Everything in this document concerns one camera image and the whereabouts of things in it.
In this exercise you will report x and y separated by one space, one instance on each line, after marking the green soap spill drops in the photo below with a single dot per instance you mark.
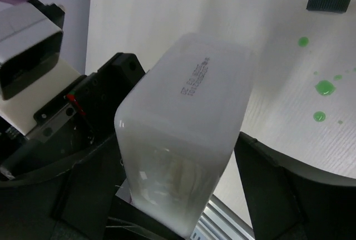
325 93

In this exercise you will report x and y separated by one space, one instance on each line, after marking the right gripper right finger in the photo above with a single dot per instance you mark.
289 199

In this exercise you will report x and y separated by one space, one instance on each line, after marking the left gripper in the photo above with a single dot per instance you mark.
79 115

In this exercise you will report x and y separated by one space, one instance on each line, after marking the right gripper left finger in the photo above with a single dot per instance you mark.
79 203

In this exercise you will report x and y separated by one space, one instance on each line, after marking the frosted white bottle black cap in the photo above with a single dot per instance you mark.
177 128

